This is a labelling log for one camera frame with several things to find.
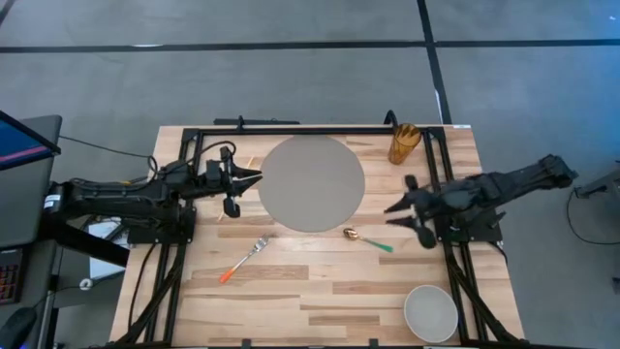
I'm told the gold spoon with green handle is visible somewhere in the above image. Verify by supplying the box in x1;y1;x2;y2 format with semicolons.
342;227;394;254

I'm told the round grey placemat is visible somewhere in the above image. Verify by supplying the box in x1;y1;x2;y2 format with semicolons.
257;134;366;234

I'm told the grey ceramic bowl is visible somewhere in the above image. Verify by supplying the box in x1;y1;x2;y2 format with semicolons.
403;284;459;344

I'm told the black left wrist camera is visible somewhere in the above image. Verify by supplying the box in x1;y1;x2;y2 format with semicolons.
204;158;224;189

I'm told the black clamp bar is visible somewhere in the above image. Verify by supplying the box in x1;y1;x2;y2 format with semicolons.
213;114;301;127

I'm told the black keyboard with lit keys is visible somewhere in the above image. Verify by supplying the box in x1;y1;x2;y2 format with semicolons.
0;247;24;305

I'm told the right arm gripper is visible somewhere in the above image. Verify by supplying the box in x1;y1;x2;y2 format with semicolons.
384;174;450;251

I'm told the black aluminium table frame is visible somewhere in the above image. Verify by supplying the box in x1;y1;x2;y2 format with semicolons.
113;124;527;349

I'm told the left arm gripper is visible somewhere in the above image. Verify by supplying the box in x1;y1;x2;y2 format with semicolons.
220;145;264;219

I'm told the amber plastic tumbler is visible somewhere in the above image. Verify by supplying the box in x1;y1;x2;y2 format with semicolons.
387;122;422;166

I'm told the computer monitor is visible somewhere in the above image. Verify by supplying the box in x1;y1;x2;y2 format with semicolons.
0;110;63;172

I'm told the black computer mouse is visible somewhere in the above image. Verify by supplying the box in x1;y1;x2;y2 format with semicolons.
0;306;38;349

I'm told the thin black floor cable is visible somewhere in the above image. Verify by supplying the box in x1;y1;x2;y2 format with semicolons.
58;134;160;175

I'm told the fork with orange handle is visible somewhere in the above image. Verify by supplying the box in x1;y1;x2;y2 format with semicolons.
218;234;270;285

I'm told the grey stand leg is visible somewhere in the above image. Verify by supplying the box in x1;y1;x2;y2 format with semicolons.
574;161;620;199

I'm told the black looped floor cable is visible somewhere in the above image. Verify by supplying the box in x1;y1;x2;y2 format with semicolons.
565;187;620;246

